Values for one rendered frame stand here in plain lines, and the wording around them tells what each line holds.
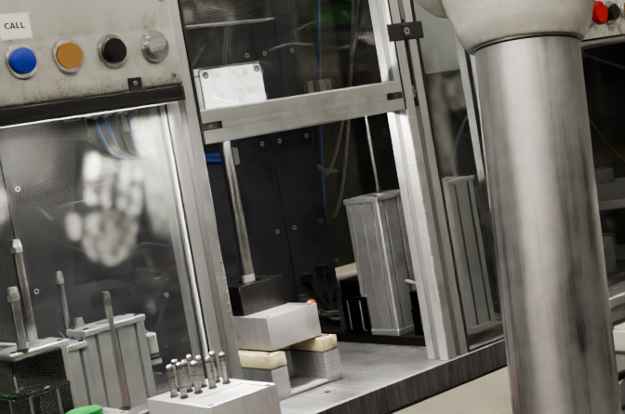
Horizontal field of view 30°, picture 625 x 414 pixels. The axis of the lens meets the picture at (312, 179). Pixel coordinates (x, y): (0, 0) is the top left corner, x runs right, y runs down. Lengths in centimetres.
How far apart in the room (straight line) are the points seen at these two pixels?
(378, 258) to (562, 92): 88
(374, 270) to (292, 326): 27
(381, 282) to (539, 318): 87
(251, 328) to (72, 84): 52
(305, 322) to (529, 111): 74
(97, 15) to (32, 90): 13
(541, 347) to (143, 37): 64
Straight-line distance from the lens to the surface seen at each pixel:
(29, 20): 138
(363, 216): 194
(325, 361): 175
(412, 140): 173
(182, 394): 135
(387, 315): 194
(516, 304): 109
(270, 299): 177
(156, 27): 147
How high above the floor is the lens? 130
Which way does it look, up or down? 3 degrees down
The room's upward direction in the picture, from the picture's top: 10 degrees counter-clockwise
